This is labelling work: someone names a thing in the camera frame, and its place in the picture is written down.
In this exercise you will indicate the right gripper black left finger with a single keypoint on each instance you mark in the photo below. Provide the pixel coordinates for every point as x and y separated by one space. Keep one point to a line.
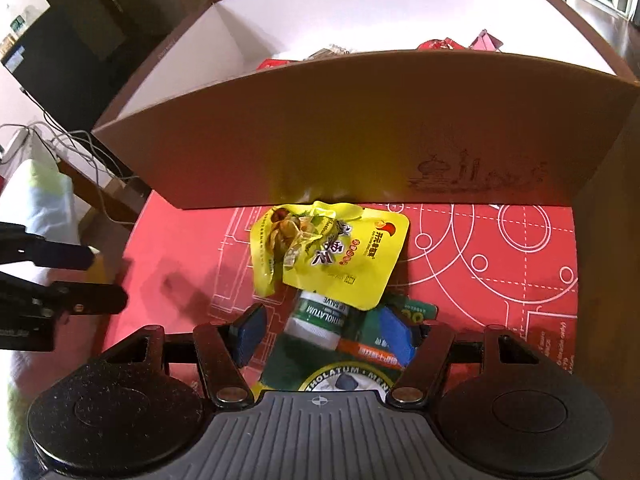
221 353

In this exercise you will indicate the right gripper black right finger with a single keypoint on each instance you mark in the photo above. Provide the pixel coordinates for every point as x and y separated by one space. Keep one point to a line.
423 351

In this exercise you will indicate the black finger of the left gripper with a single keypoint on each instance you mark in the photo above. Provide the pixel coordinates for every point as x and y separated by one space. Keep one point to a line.
24 298
16 245

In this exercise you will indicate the green mentholatum blister card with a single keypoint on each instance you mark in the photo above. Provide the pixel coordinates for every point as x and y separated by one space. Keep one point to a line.
329 346

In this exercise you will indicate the red snack packet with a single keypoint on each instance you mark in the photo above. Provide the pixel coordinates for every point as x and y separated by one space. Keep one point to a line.
440 44

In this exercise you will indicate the cotton swab bag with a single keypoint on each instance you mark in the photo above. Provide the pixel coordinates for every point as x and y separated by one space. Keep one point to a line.
328 52

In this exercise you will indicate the red candy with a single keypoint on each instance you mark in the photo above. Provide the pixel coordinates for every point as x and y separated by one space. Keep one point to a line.
271 63

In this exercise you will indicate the white cloth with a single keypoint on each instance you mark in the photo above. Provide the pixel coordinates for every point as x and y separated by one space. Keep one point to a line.
41 199

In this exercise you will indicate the red flattened cardboard mat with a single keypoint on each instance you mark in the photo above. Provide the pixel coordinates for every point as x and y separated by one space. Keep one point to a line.
509 265

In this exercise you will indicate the brown cardboard box white inside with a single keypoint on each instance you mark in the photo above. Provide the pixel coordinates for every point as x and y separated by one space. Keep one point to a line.
533 123

